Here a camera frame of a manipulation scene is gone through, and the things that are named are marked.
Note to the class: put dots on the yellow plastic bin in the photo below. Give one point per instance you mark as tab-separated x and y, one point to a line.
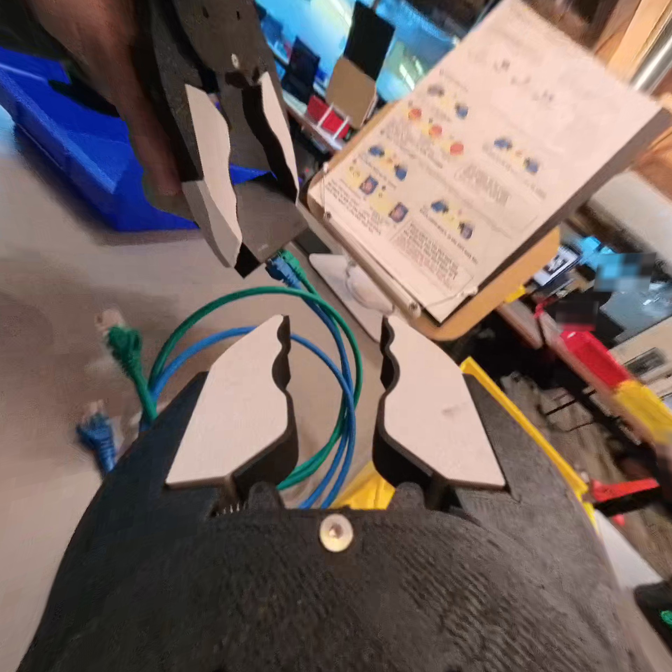
643	407
365	493

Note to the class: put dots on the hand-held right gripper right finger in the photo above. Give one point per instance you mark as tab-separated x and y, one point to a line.
435	420

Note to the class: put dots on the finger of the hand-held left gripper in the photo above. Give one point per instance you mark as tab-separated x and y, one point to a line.
275	126
212	178

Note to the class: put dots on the black monitor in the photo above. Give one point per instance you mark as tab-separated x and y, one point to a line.
367	36

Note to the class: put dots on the red plastic bin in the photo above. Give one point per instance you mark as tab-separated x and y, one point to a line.
593	354

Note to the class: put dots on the instruction sheet board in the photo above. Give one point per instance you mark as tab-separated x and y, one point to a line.
472	157

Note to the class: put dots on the white stand base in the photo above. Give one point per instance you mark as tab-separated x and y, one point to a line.
336	278

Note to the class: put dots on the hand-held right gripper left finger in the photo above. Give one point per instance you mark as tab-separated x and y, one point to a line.
231	414

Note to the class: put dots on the person's left hand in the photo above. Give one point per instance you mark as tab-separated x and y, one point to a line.
105	78

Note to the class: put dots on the blue plastic bin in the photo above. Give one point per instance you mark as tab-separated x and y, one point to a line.
78	141

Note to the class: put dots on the small red box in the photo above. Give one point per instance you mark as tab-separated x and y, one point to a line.
328	118

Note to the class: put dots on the metal rod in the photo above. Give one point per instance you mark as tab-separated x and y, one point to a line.
653	63

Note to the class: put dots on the cardboard box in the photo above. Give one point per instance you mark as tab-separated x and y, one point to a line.
349	89

